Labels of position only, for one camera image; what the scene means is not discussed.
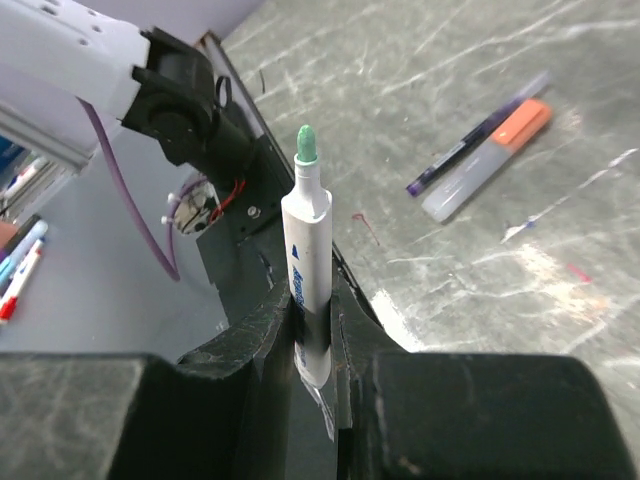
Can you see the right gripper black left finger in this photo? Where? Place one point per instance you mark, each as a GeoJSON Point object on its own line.
{"type": "Point", "coordinates": [240, 384]}

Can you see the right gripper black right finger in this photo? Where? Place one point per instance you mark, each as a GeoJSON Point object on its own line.
{"type": "Point", "coordinates": [374, 407]}

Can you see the white green-tipped highlighter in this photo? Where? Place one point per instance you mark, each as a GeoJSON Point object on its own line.
{"type": "Point", "coordinates": [307, 226]}

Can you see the grey marker orange tip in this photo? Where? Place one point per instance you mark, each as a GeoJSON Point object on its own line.
{"type": "Point", "coordinates": [470, 176]}

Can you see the dark blue pen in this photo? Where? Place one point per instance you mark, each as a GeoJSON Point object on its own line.
{"type": "Point", "coordinates": [477, 135]}

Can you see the large orange marker cap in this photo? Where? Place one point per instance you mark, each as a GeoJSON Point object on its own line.
{"type": "Point", "coordinates": [522, 125]}

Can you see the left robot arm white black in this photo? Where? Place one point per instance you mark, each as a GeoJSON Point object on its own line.
{"type": "Point", "coordinates": [136, 61]}

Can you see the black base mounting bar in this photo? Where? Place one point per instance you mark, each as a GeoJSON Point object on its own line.
{"type": "Point", "coordinates": [243, 251]}

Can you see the markers on background desk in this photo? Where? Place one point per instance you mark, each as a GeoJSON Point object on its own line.
{"type": "Point", "coordinates": [19, 265]}

